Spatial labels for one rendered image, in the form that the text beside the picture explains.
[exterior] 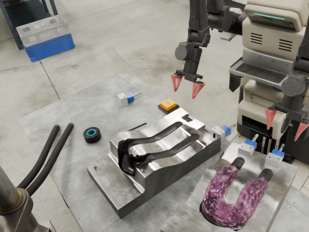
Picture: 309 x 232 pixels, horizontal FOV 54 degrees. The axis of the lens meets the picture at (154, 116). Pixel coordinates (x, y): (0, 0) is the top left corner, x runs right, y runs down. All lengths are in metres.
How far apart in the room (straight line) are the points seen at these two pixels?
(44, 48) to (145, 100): 2.75
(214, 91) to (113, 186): 2.04
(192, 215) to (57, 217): 1.42
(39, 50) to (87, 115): 2.68
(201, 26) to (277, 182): 0.64
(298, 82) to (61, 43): 3.57
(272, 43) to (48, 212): 1.79
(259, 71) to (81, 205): 0.91
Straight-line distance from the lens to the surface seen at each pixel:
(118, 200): 1.12
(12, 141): 3.03
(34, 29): 4.52
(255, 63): 1.41
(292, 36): 1.31
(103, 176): 1.21
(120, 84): 1.80
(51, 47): 4.24
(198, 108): 2.81
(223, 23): 1.31
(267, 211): 1.05
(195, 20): 1.22
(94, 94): 1.76
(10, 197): 0.98
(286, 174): 1.21
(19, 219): 0.98
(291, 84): 1.01
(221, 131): 1.33
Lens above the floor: 1.76
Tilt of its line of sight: 39 degrees down
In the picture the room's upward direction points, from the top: 8 degrees counter-clockwise
